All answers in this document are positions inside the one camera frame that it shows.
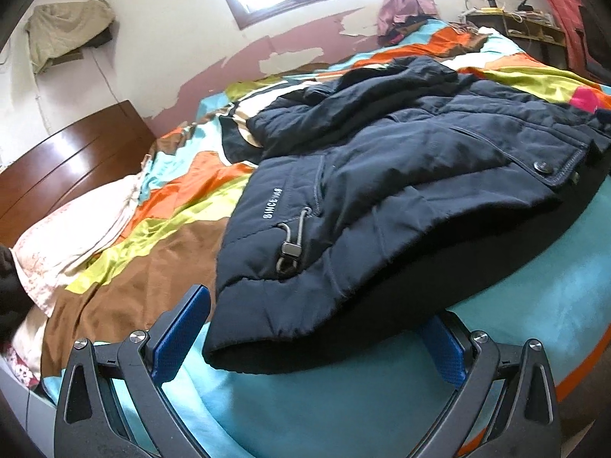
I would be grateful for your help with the cluttered wooden desk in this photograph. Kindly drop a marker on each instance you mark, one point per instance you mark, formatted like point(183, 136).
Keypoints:
point(534, 33)

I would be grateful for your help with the pale floral pillow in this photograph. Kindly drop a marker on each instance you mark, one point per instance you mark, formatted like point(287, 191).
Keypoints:
point(71, 233)

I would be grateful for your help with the pink floral bed sheet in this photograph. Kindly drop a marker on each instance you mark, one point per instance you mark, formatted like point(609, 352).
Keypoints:
point(24, 372)

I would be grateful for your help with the dark clothes pile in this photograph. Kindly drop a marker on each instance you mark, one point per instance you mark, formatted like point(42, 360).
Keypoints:
point(12, 291)

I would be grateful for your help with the dark clothes by curtain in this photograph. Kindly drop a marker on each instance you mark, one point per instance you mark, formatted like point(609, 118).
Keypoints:
point(405, 26)

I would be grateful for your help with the colourful patchwork quilt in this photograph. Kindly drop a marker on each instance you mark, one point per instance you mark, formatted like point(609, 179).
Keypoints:
point(143, 257)

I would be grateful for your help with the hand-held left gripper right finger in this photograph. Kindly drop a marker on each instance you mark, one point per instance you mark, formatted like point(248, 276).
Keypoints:
point(448, 358)

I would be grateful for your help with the beige cloth on wall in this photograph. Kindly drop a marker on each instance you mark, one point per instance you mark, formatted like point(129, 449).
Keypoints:
point(67, 28)

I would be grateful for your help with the brown wooden headboard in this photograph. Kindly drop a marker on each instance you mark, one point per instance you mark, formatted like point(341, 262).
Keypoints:
point(71, 162)

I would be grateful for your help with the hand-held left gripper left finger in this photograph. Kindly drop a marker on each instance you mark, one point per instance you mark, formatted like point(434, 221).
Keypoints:
point(179, 338)

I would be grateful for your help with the red hanging cloth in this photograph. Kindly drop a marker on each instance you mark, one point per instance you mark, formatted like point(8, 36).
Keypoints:
point(563, 4)

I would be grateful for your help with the dark navy padded jacket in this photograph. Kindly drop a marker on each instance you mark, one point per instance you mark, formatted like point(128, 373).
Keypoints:
point(405, 162)

